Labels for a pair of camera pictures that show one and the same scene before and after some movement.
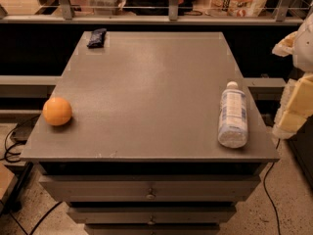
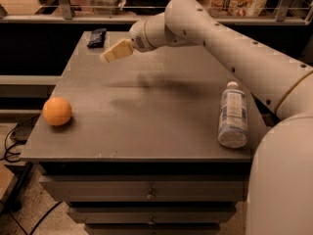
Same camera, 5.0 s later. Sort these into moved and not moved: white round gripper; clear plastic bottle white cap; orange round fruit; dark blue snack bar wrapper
Moved: white round gripper
Not moved: clear plastic bottle white cap; orange round fruit; dark blue snack bar wrapper
